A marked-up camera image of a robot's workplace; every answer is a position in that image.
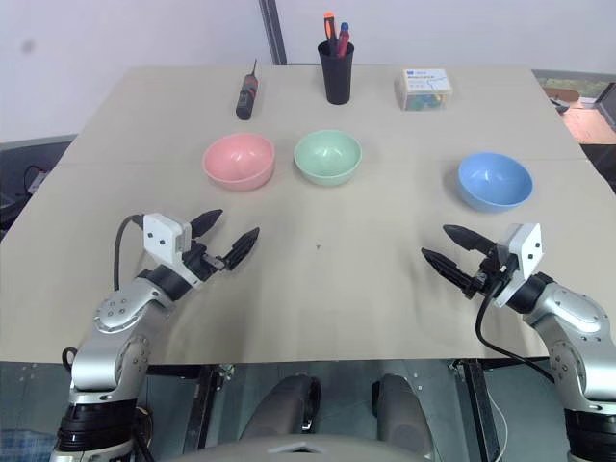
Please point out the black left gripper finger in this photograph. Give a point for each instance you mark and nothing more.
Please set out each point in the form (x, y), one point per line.
(243, 248)
(208, 221)

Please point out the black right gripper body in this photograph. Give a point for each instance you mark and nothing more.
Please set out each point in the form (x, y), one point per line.
(488, 274)

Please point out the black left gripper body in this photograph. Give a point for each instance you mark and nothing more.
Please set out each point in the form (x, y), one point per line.
(204, 260)

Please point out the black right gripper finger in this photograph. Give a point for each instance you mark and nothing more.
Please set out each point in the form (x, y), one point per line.
(445, 267)
(467, 237)

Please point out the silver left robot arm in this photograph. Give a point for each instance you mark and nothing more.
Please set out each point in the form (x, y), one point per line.
(118, 337)

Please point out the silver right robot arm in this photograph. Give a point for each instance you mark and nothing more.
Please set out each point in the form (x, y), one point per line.
(572, 332)

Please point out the blue bowl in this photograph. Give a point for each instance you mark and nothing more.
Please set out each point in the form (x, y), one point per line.
(495, 182)

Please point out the pink bowl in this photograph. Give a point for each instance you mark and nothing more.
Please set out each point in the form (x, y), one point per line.
(239, 161)

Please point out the green bowl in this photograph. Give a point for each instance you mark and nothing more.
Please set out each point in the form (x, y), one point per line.
(327, 156)

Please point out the black orange screwdriver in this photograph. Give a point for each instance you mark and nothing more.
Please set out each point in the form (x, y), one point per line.
(247, 96)

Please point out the dark rounded right robot leg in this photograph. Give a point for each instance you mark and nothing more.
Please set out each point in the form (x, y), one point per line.
(399, 409)

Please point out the dark rounded robot leg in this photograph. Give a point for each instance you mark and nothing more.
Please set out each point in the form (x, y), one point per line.
(284, 404)
(399, 409)

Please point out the clear box of clips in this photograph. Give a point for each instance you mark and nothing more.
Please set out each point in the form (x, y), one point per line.
(424, 90)

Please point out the dark rounded left robot leg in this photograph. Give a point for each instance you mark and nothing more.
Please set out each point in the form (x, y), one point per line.
(284, 404)

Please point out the black pen cup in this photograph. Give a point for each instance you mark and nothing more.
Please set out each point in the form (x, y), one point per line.
(336, 77)

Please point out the grey robot torso top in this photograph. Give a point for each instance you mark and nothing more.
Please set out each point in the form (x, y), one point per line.
(298, 448)

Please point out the red pen with blue cap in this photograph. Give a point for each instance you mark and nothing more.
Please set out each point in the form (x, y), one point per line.
(343, 41)

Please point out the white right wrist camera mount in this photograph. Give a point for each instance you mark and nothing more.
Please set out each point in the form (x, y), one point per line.
(522, 260)

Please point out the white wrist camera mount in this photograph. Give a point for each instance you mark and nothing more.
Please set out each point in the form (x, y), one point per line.
(522, 260)
(164, 240)

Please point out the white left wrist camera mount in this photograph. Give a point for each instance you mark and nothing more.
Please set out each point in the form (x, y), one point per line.
(164, 240)

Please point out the grey vertical wall post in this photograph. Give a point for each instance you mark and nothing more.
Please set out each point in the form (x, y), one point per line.
(274, 31)

